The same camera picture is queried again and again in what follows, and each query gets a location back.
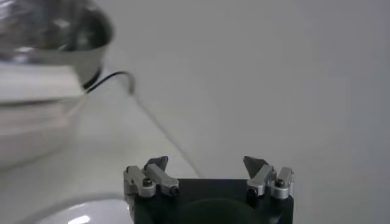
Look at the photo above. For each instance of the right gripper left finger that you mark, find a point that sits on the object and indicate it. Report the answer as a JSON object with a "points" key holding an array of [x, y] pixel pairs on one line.
{"points": [[152, 176]]}

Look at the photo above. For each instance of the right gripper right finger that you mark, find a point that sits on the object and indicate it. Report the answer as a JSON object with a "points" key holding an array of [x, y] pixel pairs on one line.
{"points": [[262, 178]]}

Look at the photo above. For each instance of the perforated steel steamer basket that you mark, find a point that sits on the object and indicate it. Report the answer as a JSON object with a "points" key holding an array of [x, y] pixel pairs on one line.
{"points": [[61, 27]]}

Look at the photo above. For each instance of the white round plate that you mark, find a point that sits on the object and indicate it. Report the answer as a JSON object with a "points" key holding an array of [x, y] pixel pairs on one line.
{"points": [[91, 213]]}

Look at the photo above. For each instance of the cream electric cooker base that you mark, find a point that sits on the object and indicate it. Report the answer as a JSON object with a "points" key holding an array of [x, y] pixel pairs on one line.
{"points": [[30, 121]]}

